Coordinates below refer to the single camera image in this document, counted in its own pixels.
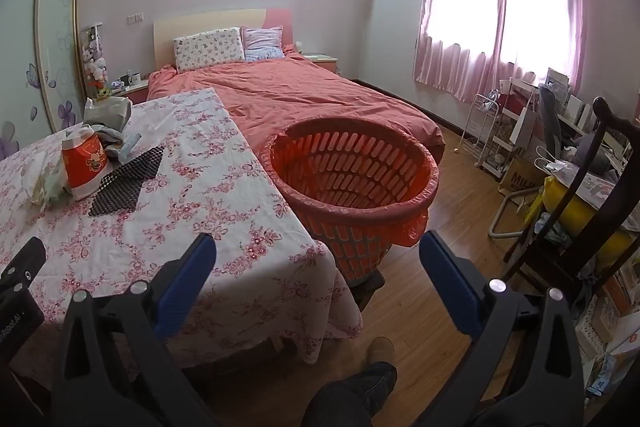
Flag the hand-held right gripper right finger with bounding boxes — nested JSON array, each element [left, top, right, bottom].
[[419, 231, 586, 427]]

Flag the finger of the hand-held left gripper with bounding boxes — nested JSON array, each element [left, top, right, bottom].
[[0, 236, 47, 294]]

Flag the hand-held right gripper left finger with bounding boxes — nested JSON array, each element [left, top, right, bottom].
[[52, 233, 218, 427]]

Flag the red plastic laundry basket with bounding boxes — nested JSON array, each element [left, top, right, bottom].
[[259, 117, 441, 284]]

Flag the blue tissue pack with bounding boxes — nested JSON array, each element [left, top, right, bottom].
[[116, 132, 144, 160]]

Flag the grey sock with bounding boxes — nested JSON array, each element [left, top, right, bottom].
[[92, 124, 126, 148]]

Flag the white bent tube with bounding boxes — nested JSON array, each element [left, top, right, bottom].
[[489, 191, 532, 239]]

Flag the white crumpled plastic bag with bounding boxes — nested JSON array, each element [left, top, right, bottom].
[[19, 151, 68, 208]]

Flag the floral tablecloth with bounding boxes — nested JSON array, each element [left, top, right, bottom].
[[0, 87, 363, 383]]

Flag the tan shoe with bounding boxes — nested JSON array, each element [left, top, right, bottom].
[[366, 337, 397, 369]]

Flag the red white packet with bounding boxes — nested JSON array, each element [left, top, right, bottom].
[[61, 127, 112, 202]]

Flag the black mesh mat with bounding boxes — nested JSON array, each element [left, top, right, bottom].
[[88, 145, 166, 217]]

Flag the brown cardboard box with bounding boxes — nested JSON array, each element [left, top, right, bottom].
[[499, 147, 547, 198]]

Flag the yellow bag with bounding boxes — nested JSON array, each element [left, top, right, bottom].
[[541, 176, 637, 259]]

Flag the white rolling rack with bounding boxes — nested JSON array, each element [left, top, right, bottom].
[[459, 92, 522, 181]]

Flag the person's leg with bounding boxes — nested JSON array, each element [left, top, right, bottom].
[[299, 361, 399, 427]]

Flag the stack of boxes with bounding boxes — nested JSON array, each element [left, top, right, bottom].
[[574, 257, 640, 410]]

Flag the white paper bag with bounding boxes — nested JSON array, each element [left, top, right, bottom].
[[509, 102, 539, 148]]

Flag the grey office chair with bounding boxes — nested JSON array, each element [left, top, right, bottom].
[[537, 84, 567, 158]]

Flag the pink nightstand with cups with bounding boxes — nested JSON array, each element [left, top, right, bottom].
[[111, 77, 151, 106]]

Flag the dark wooden chair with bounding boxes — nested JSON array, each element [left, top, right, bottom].
[[510, 97, 640, 300]]

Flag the hanging plush toys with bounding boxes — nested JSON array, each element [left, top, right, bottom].
[[80, 24, 112, 102]]

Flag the bed with salmon duvet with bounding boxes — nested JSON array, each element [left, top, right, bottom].
[[146, 54, 446, 160]]

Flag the cluttered desk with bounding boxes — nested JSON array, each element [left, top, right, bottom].
[[500, 67, 640, 190]]

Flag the wardrobe sliding door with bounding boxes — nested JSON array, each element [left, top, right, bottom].
[[0, 0, 86, 162]]

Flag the floral pillow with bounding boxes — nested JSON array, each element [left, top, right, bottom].
[[173, 27, 246, 72]]

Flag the pink striped pillow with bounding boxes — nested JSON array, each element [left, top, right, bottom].
[[241, 26, 287, 62]]

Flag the pink topped nightstand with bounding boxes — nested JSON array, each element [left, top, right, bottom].
[[301, 53, 342, 75]]

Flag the beige and pink headboard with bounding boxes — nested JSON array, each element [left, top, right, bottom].
[[152, 8, 296, 72]]

